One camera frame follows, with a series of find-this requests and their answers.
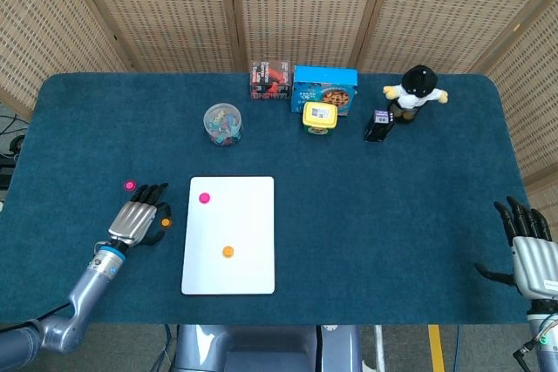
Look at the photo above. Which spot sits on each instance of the grey-blue robot torso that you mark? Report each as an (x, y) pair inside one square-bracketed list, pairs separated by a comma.
[(261, 350)]

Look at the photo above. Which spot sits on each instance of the pink round magnet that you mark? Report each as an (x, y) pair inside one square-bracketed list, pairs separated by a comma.
[(204, 198), (130, 185)]

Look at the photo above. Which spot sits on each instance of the blue cookie box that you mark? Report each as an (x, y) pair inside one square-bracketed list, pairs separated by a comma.
[(324, 82)]

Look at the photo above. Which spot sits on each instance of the blue table cloth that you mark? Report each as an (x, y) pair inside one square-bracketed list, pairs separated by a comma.
[(370, 224)]

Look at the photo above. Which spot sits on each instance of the black-headed plush toy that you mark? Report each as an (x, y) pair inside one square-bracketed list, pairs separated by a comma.
[(418, 84)]

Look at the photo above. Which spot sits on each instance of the woven folding screen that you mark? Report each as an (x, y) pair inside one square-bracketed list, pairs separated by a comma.
[(174, 10)]

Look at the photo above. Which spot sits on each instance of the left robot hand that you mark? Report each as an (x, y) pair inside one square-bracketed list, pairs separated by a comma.
[(133, 219)]

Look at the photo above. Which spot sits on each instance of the black carton box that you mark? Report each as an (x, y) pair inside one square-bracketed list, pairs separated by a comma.
[(377, 128)]

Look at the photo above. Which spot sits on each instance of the white rectangular board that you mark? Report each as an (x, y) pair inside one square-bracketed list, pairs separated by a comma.
[(244, 224)]

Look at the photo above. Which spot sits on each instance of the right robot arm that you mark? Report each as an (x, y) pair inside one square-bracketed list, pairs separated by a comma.
[(545, 339)]

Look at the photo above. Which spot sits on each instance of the clear jar of binder clips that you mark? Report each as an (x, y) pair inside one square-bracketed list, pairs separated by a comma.
[(222, 126)]

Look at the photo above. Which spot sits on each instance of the green tub yellow lid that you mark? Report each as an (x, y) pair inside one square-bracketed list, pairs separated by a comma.
[(319, 117)]

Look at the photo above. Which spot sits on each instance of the orange round magnet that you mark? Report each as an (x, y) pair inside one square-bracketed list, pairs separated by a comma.
[(165, 222), (227, 251)]

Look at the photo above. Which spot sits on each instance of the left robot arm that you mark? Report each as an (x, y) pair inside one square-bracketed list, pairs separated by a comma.
[(83, 293)]

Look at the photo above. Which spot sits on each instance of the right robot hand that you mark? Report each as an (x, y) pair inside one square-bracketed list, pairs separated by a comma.
[(534, 265)]

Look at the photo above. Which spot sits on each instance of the clear box black red blocks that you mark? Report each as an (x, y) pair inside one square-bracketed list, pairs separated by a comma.
[(270, 80)]

